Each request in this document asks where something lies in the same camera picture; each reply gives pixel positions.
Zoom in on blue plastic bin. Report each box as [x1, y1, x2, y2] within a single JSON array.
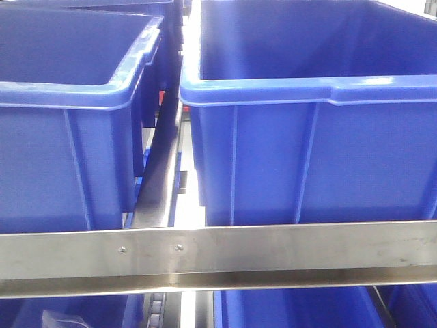
[[1, 295, 144, 327], [214, 287, 385, 327]]

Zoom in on upper right blue bin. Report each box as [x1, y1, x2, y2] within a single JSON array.
[[180, 1, 436, 226]]

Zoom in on upper left blue bin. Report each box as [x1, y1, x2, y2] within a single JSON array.
[[1, 3, 162, 233]]

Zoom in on blue plastic bin left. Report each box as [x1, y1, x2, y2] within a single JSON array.
[[1, 295, 144, 327]]

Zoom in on right rail screw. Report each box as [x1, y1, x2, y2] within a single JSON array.
[[175, 244, 184, 252]]

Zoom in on blue plastic bin right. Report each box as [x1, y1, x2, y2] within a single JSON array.
[[214, 287, 385, 327]]

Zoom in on steel shelf front rail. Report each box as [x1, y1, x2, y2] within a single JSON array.
[[1, 221, 436, 298]]

